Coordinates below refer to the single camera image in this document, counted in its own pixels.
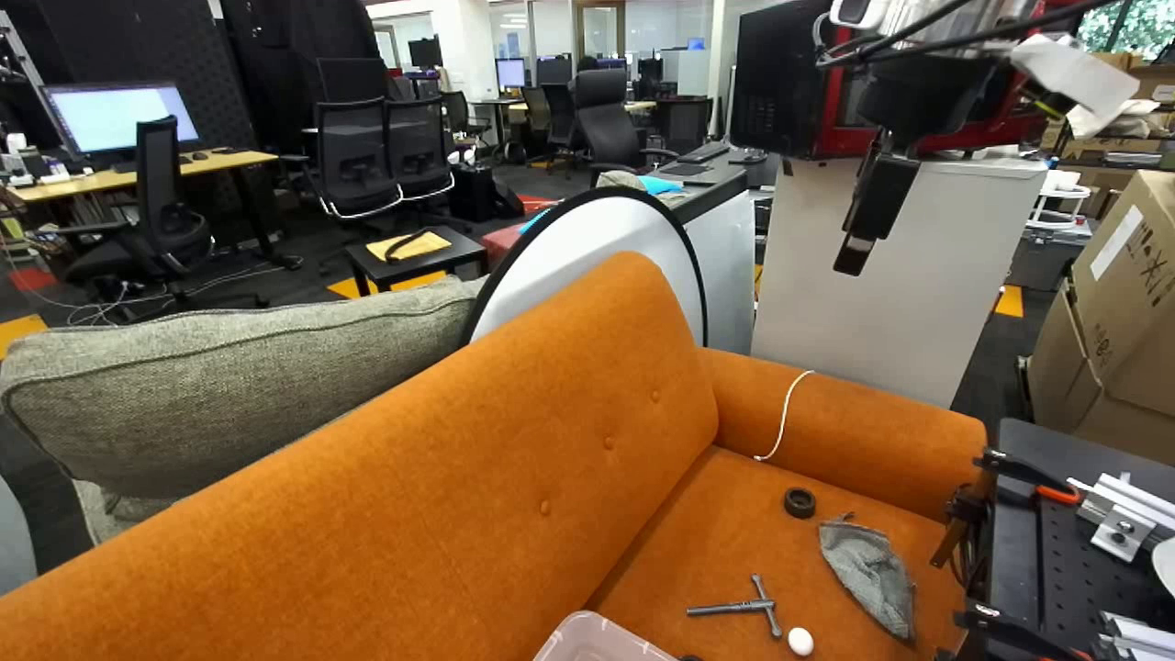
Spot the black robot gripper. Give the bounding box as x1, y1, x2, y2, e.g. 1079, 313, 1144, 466
832, 153, 918, 275

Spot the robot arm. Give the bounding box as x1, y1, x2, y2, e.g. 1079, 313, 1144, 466
816, 0, 1107, 275

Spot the red black microwave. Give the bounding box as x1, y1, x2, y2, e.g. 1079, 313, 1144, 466
730, 0, 1035, 156

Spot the white counter cabinet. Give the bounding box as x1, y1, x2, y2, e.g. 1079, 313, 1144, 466
600, 156, 757, 354

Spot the white paper sheet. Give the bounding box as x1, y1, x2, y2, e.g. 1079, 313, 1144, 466
1010, 32, 1138, 136

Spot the black office chair far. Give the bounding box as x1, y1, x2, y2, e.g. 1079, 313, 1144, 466
574, 66, 646, 165

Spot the black office chair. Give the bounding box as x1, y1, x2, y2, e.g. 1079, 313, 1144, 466
66, 119, 267, 308
574, 66, 646, 165

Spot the large cardboard box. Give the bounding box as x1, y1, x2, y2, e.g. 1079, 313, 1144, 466
1028, 167, 1175, 462

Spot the black round cap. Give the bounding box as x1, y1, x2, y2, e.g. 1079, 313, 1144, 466
783, 489, 816, 516

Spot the grey cloth piece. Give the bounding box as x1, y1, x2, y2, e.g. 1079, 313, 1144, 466
817, 516, 914, 644

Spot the orange fabric sofa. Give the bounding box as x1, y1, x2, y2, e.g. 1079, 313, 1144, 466
0, 254, 986, 661

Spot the metal cross wrench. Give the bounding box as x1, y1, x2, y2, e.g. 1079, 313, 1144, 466
688, 574, 783, 640

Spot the black perforated board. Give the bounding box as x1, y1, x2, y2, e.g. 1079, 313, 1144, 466
958, 418, 1175, 661

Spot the small white ball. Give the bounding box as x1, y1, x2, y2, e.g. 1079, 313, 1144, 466
787, 628, 816, 658

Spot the small black table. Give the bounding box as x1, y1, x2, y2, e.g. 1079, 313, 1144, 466
345, 223, 489, 292

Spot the black mesh chair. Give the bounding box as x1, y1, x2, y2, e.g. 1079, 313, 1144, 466
385, 98, 455, 201
317, 96, 405, 223

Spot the yellow paper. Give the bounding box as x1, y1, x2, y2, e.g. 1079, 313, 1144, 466
363, 232, 450, 264

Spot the clear plastic container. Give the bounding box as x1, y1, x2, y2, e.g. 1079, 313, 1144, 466
531, 609, 677, 661

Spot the wooden desk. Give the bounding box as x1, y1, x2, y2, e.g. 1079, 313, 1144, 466
11, 149, 278, 205

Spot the black office chair left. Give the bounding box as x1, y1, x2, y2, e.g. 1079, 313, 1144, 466
66, 119, 267, 308

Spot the computer monitor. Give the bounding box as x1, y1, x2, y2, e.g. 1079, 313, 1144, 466
45, 81, 202, 156

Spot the grey cushion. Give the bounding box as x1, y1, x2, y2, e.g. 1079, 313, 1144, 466
0, 280, 482, 498

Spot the white pedestal cabinet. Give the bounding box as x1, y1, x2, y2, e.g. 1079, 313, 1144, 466
754, 156, 1047, 406

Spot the white cable on sofa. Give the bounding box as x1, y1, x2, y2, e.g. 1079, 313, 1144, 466
754, 368, 817, 466

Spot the silver metal bracket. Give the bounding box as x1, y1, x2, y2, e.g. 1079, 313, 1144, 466
1072, 475, 1175, 560

